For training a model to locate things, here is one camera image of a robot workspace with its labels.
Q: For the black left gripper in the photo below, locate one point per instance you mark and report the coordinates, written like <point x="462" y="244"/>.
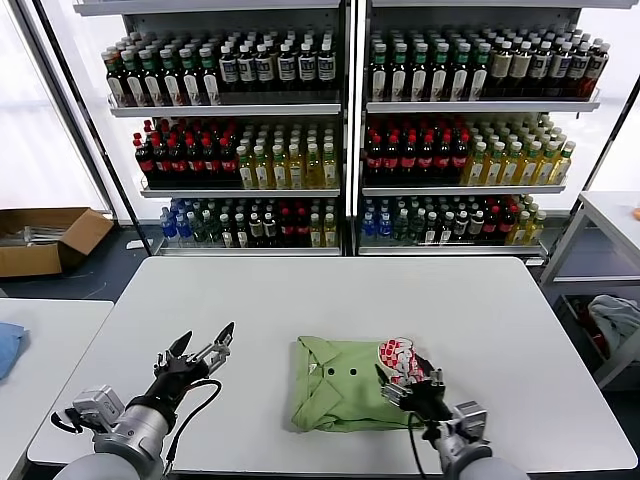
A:
<point x="177" y="377"/>

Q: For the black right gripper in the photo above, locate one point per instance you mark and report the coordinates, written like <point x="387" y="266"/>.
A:
<point x="425" y="402"/>

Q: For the light green shirt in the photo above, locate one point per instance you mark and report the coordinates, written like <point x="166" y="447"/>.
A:
<point x="345" y="400"/>

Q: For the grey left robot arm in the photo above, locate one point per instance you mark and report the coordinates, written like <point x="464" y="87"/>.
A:
<point x="130" y="430"/>

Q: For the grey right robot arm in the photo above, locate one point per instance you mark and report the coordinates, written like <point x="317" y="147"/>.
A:
<point x="475" y="465"/>

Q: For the small green water bottle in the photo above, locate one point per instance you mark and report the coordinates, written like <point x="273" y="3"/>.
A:
<point x="402" y="227"/>
<point x="198" y="229"/>
<point x="213" y="230"/>

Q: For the white paper scrap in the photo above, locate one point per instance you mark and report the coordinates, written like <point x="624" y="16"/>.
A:
<point x="134" y="244"/>

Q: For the small dark drink bottle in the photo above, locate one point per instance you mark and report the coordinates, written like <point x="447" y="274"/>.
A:
<point x="447" y="230"/>
<point x="478" y="223"/>
<point x="228" y="231"/>
<point x="432" y="230"/>
<point x="257" y="227"/>
<point x="270" y="227"/>
<point x="463" y="223"/>
<point x="242" y="231"/>

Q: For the small blue drink bottle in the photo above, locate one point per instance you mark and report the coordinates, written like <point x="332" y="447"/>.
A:
<point x="369" y="226"/>
<point x="168" y="226"/>
<point x="385" y="226"/>
<point x="184" y="226"/>

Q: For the small red cola bottle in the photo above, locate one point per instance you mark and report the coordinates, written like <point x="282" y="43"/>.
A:
<point x="286" y="227"/>
<point x="493" y="222"/>
<point x="507" y="221"/>
<point x="301" y="227"/>

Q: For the small yellow juice bottle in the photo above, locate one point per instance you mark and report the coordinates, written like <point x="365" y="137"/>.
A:
<point x="330" y="231"/>
<point x="316" y="231"/>
<point x="536" y="229"/>
<point x="520" y="230"/>

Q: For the blue folded cloth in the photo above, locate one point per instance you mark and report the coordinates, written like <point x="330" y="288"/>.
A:
<point x="10" y="350"/>

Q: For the brown cardboard box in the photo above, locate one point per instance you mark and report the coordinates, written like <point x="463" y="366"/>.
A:
<point x="30" y="260"/>

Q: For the red object under table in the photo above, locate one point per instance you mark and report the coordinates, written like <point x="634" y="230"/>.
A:
<point x="595" y="330"/>

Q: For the red cap cola bottle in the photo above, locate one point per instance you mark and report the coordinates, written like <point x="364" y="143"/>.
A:
<point x="194" y="160"/>
<point x="444" y="155"/>
<point x="211" y="159"/>
<point x="427" y="155"/>
<point x="177" y="160"/>
<point x="410" y="156"/>
<point x="160" y="161"/>
<point x="229" y="158"/>
<point x="376" y="156"/>
<point x="460" y="155"/>
<point x="393" y="156"/>
<point x="144" y="162"/>

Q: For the clear plastic packaging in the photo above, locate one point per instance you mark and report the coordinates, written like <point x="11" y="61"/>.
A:
<point x="40" y="234"/>

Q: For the grey cloth pile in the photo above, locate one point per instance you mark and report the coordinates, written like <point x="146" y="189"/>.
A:
<point x="615" y="315"/>

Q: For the black slanted metal pole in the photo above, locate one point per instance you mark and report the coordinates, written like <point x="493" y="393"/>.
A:
<point x="106" y="150"/>
<point x="603" y="150"/>

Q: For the grey metal shelf unit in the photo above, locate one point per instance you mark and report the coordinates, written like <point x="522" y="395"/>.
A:
<point x="475" y="106"/>
<point x="225" y="109"/>

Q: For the green cap dark tea bottle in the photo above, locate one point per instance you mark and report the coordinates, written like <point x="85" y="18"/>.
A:
<point x="172" y="78"/>
<point x="480" y="72"/>
<point x="441" y="72"/>
<point x="210" y="76"/>
<point x="400" y="72"/>
<point x="380" y="72"/>
<point x="116" y="80"/>
<point x="191" y="77"/>
<point x="421" y="72"/>
<point x="134" y="79"/>
<point x="152" y="78"/>
<point x="461" y="72"/>

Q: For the white label dark drink bottle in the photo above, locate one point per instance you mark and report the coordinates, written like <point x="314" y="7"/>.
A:
<point x="326" y="67"/>
<point x="229" y="69"/>
<point x="265" y="68"/>
<point x="247" y="69"/>
<point x="286" y="68"/>
<point x="307" y="67"/>

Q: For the beige label dark drink bottle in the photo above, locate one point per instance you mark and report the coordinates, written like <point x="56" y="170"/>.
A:
<point x="502" y="70"/>
<point x="521" y="70"/>

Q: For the grey label dark drink bottle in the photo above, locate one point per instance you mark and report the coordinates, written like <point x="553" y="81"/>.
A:
<point x="580" y="71"/>
<point x="561" y="70"/>
<point x="597" y="71"/>
<point x="541" y="70"/>

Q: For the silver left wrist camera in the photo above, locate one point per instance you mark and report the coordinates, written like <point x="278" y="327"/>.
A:
<point x="97" y="405"/>

